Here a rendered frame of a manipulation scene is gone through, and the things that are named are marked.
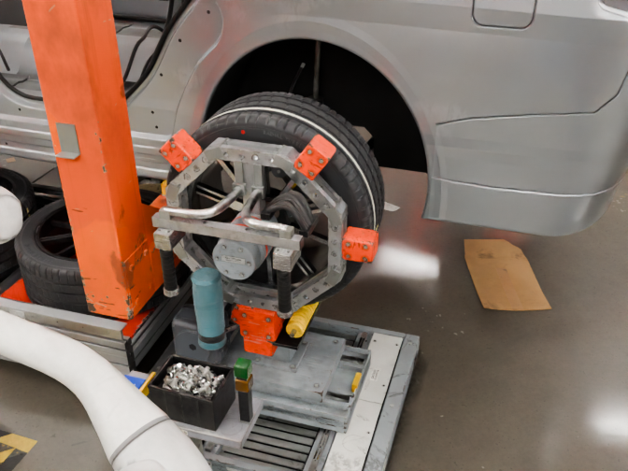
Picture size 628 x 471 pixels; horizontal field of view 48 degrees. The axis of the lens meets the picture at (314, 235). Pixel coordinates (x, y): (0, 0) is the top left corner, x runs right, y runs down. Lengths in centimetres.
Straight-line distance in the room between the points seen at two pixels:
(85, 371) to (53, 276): 166
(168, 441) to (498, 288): 254
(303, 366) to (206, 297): 58
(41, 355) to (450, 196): 156
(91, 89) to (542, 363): 201
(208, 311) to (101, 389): 112
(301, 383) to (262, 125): 94
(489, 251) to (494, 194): 134
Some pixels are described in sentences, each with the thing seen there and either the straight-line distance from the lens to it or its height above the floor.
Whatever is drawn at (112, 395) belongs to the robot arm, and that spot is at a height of 123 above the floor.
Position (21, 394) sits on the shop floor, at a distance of 301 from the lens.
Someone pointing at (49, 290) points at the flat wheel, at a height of 41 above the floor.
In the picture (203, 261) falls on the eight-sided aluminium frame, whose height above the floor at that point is 68.
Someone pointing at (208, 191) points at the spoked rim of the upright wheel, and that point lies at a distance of 221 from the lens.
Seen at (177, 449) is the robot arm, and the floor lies 120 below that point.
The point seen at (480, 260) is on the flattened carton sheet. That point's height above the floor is 1.
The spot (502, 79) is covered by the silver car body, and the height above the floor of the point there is 124.
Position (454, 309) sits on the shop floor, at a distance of 324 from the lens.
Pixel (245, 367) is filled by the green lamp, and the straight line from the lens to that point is 192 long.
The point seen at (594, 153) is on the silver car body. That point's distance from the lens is 227.
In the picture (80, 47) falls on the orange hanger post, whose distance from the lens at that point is 196.
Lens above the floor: 195
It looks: 32 degrees down
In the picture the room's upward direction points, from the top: straight up
